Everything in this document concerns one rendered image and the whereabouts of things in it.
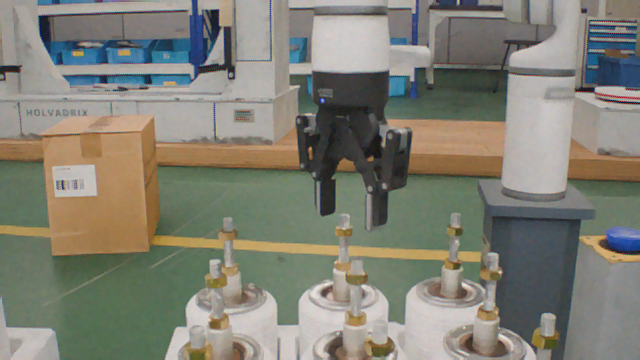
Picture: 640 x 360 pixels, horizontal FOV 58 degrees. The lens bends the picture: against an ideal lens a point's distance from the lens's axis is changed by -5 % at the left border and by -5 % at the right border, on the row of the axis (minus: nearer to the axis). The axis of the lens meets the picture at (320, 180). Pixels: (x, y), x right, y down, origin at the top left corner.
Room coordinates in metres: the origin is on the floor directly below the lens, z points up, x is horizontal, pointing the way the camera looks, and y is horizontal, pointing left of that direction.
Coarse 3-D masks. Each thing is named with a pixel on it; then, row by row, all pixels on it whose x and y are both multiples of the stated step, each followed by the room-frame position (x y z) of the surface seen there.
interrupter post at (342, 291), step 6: (336, 270) 0.60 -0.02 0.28; (336, 276) 0.59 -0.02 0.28; (342, 276) 0.59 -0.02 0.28; (336, 282) 0.59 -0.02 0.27; (342, 282) 0.59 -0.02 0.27; (336, 288) 0.59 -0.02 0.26; (342, 288) 0.59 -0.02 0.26; (348, 288) 0.59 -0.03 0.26; (336, 294) 0.59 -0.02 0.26; (342, 294) 0.59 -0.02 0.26; (348, 294) 0.59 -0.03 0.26
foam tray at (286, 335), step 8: (176, 328) 0.66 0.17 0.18; (184, 328) 0.66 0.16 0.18; (280, 328) 0.66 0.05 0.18; (288, 328) 0.66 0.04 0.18; (296, 328) 0.66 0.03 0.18; (392, 328) 0.66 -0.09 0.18; (400, 328) 0.66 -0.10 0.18; (176, 336) 0.64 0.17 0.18; (184, 336) 0.64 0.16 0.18; (280, 336) 0.64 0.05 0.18; (288, 336) 0.64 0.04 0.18; (296, 336) 0.64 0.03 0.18; (392, 336) 0.64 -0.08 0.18; (400, 336) 0.65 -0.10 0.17; (176, 344) 0.62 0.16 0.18; (280, 344) 0.63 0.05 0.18; (288, 344) 0.62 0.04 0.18; (296, 344) 0.64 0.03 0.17; (400, 344) 0.65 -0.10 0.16; (168, 352) 0.60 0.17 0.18; (280, 352) 0.60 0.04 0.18; (288, 352) 0.60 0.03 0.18; (296, 352) 0.64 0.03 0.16
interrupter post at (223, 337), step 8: (208, 328) 0.47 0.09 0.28; (208, 336) 0.46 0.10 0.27; (216, 336) 0.46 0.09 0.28; (224, 336) 0.46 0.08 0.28; (216, 344) 0.46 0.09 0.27; (224, 344) 0.46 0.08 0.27; (232, 344) 0.47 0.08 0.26; (216, 352) 0.46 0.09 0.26; (224, 352) 0.46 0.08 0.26; (232, 352) 0.47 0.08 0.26
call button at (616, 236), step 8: (608, 232) 0.57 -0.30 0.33; (616, 232) 0.57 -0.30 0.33; (624, 232) 0.57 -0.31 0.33; (632, 232) 0.57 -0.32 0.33; (608, 240) 0.57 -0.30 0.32; (616, 240) 0.56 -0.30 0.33; (624, 240) 0.55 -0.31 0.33; (632, 240) 0.55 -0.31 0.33; (616, 248) 0.56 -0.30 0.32; (624, 248) 0.56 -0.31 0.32; (632, 248) 0.55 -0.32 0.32
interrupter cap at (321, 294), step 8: (328, 280) 0.63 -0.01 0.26; (312, 288) 0.61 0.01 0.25; (320, 288) 0.61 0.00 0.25; (328, 288) 0.61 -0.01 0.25; (368, 288) 0.61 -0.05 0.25; (376, 288) 0.61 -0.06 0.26; (312, 296) 0.59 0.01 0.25; (320, 296) 0.59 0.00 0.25; (328, 296) 0.60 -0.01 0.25; (368, 296) 0.59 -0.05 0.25; (376, 296) 0.59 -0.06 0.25; (320, 304) 0.57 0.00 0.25; (328, 304) 0.57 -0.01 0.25; (336, 304) 0.57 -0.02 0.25; (344, 304) 0.57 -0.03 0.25; (368, 304) 0.57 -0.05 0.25
